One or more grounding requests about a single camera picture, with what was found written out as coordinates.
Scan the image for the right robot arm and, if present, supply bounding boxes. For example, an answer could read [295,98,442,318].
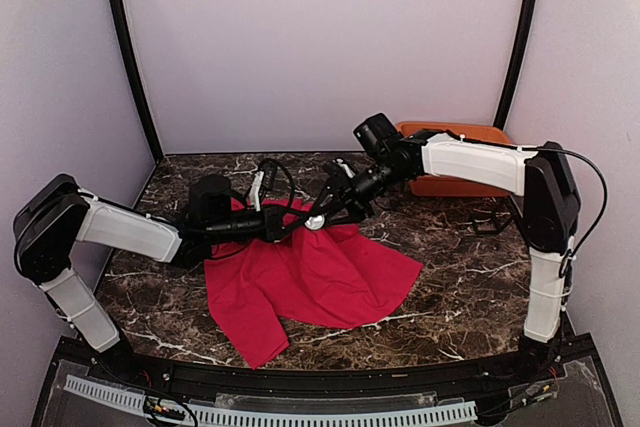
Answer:
[304,113,587,381]

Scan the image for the left black frame post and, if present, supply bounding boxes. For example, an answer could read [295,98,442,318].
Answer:
[108,0,165,164]

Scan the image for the blue portrait round brooch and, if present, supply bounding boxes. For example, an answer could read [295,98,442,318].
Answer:
[305,215,326,231]

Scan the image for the red t-shirt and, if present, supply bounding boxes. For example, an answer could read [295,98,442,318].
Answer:
[204,224,423,369]

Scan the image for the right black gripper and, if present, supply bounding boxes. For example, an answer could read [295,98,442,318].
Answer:
[309,156,409,224]

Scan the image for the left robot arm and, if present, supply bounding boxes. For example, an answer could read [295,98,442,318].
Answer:
[13,172,309,383]

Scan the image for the white slotted cable duct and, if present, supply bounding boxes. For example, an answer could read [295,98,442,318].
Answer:
[63,374,477,426]

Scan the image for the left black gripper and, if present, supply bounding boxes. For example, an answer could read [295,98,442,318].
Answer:
[206,202,309,244]

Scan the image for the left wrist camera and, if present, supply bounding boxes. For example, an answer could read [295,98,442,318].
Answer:
[245,157,295,211]

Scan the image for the black frame post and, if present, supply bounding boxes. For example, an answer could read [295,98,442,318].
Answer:
[493,0,536,130]
[108,0,165,164]

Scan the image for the right black frame post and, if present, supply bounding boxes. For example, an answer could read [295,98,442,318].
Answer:
[493,0,536,130]

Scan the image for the black front rail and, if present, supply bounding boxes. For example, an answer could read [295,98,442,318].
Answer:
[54,336,596,406]

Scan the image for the orange plastic basin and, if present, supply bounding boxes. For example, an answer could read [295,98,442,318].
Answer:
[396,121,524,198]

